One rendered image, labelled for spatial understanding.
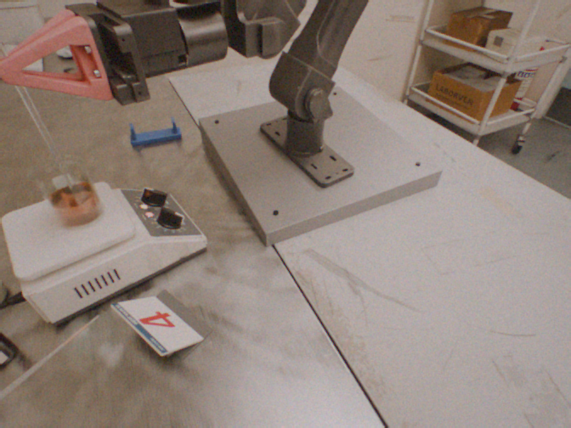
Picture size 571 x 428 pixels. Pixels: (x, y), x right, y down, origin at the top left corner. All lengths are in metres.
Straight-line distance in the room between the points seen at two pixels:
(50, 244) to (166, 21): 0.26
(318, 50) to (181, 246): 0.32
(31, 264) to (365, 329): 0.37
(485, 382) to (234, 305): 0.28
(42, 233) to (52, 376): 0.15
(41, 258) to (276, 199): 0.30
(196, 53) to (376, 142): 0.38
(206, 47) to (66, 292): 0.30
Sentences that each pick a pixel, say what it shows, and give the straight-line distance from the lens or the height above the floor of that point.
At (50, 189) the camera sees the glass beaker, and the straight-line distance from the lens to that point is 0.43.
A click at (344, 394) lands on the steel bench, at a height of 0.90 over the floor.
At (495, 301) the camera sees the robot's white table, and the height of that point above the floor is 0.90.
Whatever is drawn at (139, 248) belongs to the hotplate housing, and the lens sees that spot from 0.45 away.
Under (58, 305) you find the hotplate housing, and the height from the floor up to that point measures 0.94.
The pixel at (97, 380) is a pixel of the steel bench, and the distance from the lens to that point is 0.45.
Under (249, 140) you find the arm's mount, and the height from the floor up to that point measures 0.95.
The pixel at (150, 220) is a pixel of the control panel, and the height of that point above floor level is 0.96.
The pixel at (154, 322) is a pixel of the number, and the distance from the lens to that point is 0.42.
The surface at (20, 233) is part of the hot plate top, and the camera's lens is 0.50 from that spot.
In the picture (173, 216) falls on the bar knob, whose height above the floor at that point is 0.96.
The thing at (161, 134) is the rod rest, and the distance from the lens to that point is 0.78.
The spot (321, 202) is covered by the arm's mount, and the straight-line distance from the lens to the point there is 0.53.
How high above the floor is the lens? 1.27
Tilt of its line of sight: 42 degrees down
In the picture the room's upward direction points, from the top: straight up
